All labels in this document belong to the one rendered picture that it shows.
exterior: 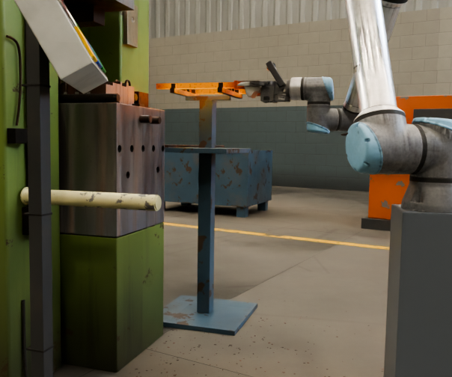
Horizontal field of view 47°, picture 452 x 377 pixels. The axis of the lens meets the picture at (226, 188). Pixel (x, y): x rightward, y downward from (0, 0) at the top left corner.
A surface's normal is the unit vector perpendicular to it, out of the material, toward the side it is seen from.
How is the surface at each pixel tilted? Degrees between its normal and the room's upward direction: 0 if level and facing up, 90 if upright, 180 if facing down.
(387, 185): 90
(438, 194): 70
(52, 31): 90
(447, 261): 90
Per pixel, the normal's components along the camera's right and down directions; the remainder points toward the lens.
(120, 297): 0.95, 0.04
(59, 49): 0.13, 0.09
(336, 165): -0.49, 0.07
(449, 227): -0.17, 0.08
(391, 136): 0.13, -0.30
